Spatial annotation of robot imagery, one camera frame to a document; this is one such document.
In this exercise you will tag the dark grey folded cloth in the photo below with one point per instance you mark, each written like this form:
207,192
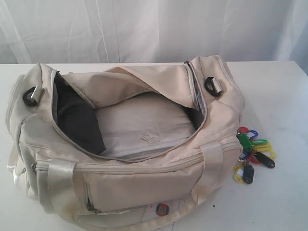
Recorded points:
76,118

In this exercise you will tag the colourful key tag bunch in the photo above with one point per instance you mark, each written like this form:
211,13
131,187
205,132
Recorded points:
255,152

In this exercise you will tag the cream white duffel bag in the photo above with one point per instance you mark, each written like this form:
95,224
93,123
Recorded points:
99,193

